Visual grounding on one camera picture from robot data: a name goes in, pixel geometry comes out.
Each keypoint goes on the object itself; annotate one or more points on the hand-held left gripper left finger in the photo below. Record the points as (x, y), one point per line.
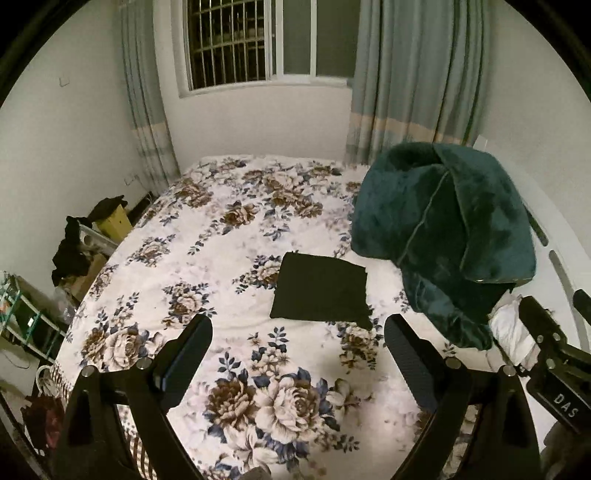
(184, 360)

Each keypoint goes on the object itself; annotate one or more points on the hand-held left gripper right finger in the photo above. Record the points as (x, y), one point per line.
(408, 360)

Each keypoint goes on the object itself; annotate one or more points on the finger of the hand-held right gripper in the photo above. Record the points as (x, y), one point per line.
(540, 323)
(582, 304)

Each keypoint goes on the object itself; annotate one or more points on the black striped garment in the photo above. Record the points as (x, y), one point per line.
(318, 290)

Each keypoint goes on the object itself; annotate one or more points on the heap of black clothes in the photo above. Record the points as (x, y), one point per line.
(69, 254)

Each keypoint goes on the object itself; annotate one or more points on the white pillow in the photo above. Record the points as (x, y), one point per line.
(510, 332)

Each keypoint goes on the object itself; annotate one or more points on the white headboard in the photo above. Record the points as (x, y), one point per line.
(547, 240)

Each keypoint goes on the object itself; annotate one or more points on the floral bedsheet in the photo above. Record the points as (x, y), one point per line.
(207, 258)

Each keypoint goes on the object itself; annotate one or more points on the cardboard box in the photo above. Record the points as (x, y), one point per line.
(90, 277)

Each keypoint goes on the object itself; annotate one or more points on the green plush blanket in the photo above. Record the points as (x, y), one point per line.
(438, 221)

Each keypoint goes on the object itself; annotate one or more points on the dark red bag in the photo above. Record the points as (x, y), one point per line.
(46, 417)

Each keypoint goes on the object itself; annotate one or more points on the yellow box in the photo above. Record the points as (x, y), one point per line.
(115, 225)

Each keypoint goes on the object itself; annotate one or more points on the small black cloth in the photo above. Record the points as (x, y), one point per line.
(107, 205)

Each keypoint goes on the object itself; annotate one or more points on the green metal shelf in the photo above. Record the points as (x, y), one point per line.
(18, 295)

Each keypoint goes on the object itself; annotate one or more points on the grey-blue curtain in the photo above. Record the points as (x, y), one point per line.
(143, 115)
(415, 69)

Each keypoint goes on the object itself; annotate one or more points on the barred window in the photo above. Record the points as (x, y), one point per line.
(295, 37)

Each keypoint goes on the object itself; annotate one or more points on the wall socket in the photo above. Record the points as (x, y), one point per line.
(482, 141)

